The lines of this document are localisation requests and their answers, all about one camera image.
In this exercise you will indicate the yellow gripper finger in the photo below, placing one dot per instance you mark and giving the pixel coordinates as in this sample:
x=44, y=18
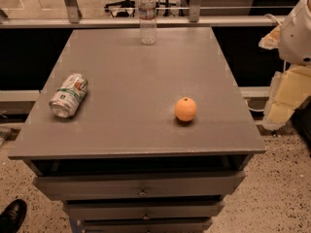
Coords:
x=271, y=40
x=287, y=92

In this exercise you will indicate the clear plastic water bottle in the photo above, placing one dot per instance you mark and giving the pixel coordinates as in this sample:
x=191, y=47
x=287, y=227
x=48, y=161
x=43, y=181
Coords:
x=147, y=17

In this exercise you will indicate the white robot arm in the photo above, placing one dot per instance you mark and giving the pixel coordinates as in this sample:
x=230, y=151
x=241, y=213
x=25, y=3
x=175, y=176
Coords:
x=295, y=36

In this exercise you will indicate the crushed 7up can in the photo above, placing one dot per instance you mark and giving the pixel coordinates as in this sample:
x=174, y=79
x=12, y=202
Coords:
x=69, y=96

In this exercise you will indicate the orange fruit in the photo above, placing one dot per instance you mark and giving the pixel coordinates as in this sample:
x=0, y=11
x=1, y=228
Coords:
x=185, y=109

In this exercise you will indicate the top grey drawer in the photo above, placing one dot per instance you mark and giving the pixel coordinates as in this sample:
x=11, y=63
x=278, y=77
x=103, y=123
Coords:
x=139, y=185

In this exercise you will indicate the grey drawer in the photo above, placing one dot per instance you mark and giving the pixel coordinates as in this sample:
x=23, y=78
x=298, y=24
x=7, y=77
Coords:
x=139, y=185
x=144, y=209
x=159, y=225

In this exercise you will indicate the black office chair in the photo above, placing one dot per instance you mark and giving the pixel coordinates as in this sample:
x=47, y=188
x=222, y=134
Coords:
x=122, y=8

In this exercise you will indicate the middle grey drawer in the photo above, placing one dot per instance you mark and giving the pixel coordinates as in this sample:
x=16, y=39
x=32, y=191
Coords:
x=144, y=209

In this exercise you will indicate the bottom grey drawer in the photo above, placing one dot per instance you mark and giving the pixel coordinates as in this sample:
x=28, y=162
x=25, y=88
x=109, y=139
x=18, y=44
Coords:
x=159, y=225

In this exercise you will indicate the grey drawer cabinet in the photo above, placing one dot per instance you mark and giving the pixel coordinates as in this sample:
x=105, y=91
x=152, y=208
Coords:
x=126, y=122

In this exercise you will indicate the black shoe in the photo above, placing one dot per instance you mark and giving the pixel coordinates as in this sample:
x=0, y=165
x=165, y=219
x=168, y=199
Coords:
x=13, y=216

